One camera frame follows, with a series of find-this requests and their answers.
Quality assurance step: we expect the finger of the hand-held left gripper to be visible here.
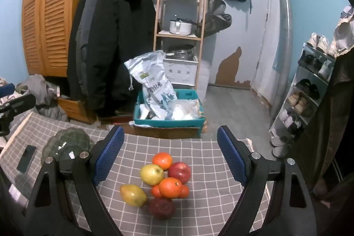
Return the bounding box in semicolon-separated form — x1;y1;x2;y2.
0;83;15;97
0;94;36;115

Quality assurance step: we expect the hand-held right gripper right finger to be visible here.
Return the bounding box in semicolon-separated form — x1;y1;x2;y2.
216;126;318;236

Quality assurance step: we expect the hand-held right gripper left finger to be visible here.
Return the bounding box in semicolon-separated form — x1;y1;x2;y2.
23;125;125;236

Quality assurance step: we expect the scalloped glass plate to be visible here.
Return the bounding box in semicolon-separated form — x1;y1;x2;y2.
41;127;96;166

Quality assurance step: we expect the yellow-green apple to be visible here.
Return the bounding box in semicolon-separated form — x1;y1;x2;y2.
140;164;165;186

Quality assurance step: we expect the yellow pear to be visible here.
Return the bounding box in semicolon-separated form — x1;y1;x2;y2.
120;184;148;207

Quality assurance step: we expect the large orange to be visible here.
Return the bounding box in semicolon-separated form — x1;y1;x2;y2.
158;177;183;199

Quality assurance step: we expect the dark red apple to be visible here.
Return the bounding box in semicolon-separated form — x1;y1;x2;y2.
148;197;176;220

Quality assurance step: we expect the grey clothing pile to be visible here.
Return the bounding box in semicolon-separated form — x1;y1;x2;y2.
15;74;69;122

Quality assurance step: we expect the black smartphone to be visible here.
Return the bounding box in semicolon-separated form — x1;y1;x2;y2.
17;145;37;173

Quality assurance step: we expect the wooden drawer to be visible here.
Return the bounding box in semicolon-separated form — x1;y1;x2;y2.
57;96;96;124

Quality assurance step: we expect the grey checkered tablecloth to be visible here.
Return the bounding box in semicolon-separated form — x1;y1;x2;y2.
0;111;273;236

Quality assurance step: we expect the clear plastic bag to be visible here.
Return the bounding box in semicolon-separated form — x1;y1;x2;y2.
166;99;204;120

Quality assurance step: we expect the teal plastic crate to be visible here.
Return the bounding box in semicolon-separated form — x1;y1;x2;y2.
133;89;206;129

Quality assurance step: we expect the wooden louvered wardrobe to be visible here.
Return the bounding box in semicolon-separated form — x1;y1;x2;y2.
21;0;92;77

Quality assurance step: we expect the printed rice bag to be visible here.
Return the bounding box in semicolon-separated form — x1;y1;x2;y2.
124;50;178;119

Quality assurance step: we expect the shoe rack with shoes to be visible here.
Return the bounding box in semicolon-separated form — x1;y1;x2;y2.
271;33;338;157

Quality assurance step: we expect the dark grey hanging jacket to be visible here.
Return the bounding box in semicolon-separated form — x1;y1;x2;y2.
76;0;101;82

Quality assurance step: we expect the white patterned box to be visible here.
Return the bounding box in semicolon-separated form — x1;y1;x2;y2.
163;58;199;86

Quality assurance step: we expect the dark brown coat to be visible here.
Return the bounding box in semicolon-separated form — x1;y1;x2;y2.
290;48;354;203

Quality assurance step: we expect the black hooded coat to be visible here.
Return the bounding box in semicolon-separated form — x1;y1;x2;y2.
67;0;157;117

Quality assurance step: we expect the steel steamer pot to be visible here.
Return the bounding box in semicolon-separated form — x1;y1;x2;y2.
167;45;195;61

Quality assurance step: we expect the wooden shelf rack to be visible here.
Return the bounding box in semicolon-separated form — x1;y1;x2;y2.
95;0;209;93

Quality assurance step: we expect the pale blue door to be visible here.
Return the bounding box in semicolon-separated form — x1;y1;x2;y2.
221;0;273;90

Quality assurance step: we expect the grey metal pipe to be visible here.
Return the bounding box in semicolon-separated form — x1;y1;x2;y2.
269;0;294;120

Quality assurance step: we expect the cooking pot with lid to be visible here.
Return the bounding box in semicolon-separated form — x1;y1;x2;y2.
169;19;193;35

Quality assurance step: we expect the olive hanging bag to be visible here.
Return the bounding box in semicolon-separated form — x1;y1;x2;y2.
194;0;233;37

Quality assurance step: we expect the beige hanging cloth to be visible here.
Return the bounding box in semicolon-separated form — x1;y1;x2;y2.
333;5;354;57

